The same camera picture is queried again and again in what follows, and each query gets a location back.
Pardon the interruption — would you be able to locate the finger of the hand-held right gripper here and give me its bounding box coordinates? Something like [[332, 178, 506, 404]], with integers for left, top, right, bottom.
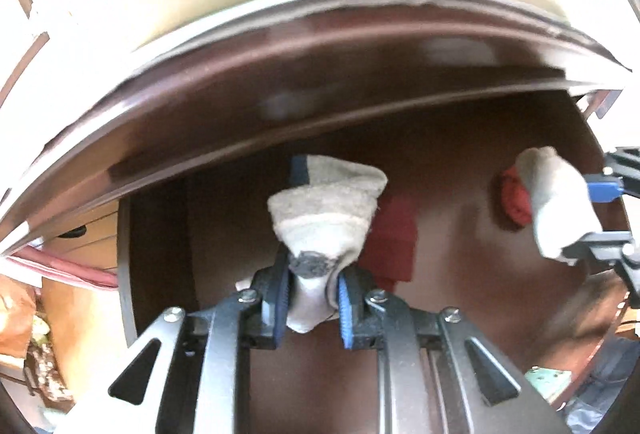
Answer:
[[565, 230, 640, 310], [587, 147, 640, 205]]

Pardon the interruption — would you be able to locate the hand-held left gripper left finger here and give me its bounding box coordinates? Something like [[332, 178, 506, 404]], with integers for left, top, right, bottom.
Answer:
[[60, 257, 293, 434]]

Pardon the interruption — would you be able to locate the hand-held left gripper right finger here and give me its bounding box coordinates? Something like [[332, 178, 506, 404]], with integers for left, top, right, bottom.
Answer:
[[338, 265, 571, 434]]

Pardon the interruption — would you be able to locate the bright red underwear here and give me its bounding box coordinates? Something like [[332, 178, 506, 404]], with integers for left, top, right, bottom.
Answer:
[[500, 165, 536, 229]]

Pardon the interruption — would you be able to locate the white sock with black band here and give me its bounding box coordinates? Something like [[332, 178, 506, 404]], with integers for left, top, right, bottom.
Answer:
[[235, 154, 390, 334]]

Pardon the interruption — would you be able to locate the dark wooden drawer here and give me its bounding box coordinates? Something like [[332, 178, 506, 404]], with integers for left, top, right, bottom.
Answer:
[[116, 92, 633, 434]]

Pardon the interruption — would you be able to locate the pale green patterned sheet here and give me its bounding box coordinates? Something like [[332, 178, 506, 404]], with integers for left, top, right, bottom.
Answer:
[[525, 364, 573, 405]]

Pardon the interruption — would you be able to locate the floral cloth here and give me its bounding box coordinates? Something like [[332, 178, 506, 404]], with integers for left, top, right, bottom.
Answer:
[[25, 314, 76, 402]]

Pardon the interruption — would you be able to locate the golden brown cloth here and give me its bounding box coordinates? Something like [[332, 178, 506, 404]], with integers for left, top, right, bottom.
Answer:
[[0, 271, 41, 360]]

